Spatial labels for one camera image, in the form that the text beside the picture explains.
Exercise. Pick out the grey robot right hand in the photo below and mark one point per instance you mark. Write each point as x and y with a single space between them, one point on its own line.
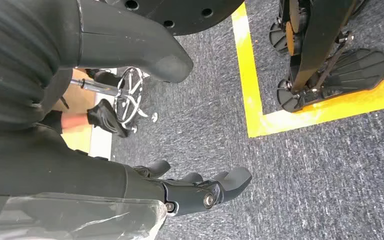
119 43

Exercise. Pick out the person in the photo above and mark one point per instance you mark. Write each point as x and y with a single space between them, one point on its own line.
104 117

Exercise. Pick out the yellow wooden panel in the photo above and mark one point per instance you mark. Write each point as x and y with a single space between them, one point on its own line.
77 139

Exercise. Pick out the yellow floor tape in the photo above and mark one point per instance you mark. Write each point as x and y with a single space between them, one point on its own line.
248 82

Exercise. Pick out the clear plastic film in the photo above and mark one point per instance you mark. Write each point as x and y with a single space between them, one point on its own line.
72 218

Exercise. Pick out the black wheeled stand base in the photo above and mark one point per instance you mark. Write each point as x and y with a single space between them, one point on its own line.
314 39

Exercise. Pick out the black round base plate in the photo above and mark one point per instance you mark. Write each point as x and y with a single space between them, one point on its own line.
185 13

